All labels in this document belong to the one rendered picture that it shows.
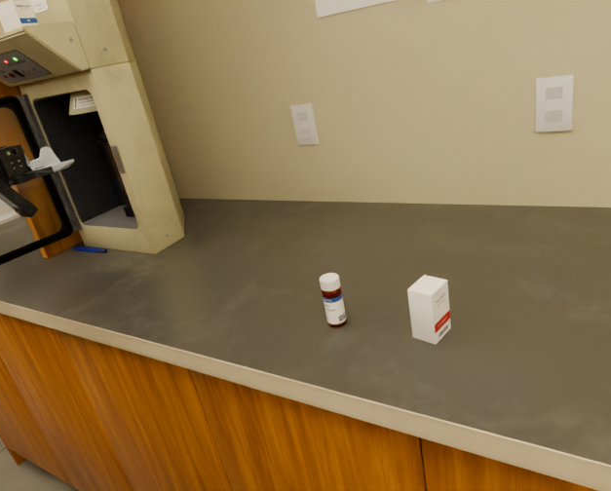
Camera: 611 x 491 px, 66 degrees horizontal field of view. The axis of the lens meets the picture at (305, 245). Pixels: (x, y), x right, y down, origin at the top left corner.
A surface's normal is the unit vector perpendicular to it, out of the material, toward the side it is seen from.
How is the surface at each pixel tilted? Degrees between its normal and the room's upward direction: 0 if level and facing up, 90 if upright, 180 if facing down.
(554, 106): 90
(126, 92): 90
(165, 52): 90
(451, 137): 90
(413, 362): 0
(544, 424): 0
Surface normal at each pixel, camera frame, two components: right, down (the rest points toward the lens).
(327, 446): -0.51, 0.43
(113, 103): 0.84, 0.07
